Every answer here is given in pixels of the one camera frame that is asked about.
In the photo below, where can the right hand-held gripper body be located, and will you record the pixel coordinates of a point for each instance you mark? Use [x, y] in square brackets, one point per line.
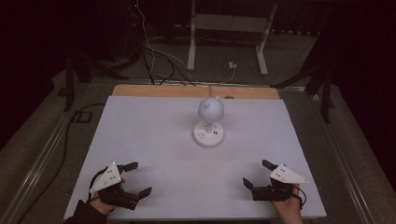
[285, 175]

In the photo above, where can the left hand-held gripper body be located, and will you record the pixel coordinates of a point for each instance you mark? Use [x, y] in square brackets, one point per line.
[107, 180]

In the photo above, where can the white round-head table lamp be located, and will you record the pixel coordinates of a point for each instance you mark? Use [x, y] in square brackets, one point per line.
[210, 112]

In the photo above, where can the person's left hand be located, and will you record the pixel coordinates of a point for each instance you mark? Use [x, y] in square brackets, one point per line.
[104, 207]

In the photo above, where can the person's right hand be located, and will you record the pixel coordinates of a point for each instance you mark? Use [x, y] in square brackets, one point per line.
[291, 210]

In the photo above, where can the white table cover sheet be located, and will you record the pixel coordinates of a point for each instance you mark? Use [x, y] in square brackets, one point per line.
[155, 155]

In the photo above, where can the black stand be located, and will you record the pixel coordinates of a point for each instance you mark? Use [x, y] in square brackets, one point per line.
[70, 84]
[325, 93]

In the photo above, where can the white plug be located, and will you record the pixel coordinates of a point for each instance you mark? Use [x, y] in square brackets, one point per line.
[232, 65]

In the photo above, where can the white metal stand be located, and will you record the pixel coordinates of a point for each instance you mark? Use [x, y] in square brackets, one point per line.
[229, 23]

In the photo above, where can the metal floor rail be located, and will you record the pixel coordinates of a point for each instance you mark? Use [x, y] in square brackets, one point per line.
[342, 158]
[37, 168]

